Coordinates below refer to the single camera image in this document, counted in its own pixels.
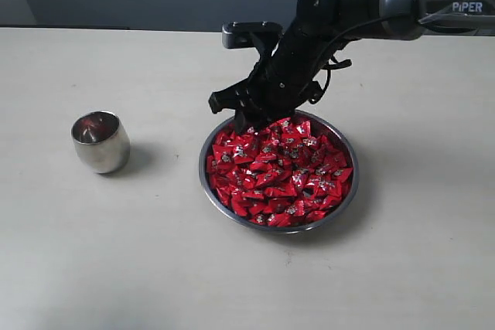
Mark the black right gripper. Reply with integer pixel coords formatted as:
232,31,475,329
208,24,348,134

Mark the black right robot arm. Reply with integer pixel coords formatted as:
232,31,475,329
208,0,494,133

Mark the pile of red wrapped candies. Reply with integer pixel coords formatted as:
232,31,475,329
207,116,353,227

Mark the round steel plate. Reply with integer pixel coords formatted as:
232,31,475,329
199,110,360,235

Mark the shiny steel cup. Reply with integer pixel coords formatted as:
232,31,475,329
71,111,131,174

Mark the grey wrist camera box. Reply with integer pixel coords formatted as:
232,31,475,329
221,21,283,49

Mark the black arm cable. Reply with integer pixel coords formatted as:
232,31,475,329
309,12,426,105

